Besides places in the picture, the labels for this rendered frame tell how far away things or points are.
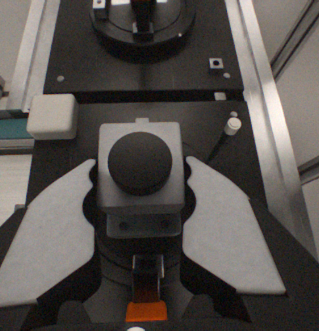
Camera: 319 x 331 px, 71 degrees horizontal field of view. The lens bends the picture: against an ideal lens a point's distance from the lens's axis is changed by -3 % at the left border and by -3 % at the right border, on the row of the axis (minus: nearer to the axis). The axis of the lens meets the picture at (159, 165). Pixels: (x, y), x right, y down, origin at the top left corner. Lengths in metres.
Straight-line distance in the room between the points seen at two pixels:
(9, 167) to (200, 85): 0.26
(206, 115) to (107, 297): 0.21
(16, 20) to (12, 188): 0.39
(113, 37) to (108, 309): 0.29
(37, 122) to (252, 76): 0.26
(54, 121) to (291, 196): 0.26
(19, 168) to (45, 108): 0.10
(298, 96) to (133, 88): 0.32
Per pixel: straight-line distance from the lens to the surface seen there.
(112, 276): 0.21
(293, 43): 0.37
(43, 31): 0.40
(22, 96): 0.33
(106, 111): 0.27
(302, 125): 0.46
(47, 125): 0.26
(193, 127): 0.26
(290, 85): 0.50
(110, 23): 0.33
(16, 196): 0.33
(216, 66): 0.30
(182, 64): 0.31
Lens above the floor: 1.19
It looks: 70 degrees down
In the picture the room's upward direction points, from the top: 4 degrees clockwise
